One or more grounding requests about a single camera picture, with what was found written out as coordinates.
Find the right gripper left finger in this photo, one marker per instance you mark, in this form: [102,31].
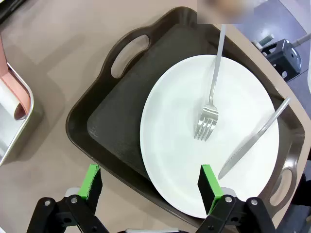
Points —
[88,189]

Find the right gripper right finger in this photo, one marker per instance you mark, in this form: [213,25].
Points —
[209,187]

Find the silver table knife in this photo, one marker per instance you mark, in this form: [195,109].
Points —
[239,151]

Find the silver fork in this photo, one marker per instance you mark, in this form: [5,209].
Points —
[206,116]

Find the white round plate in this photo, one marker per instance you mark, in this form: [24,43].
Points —
[175,121]

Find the dark brown serving tray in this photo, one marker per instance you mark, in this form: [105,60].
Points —
[121,97]

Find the rectangular metal container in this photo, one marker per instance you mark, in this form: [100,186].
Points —
[14,136]

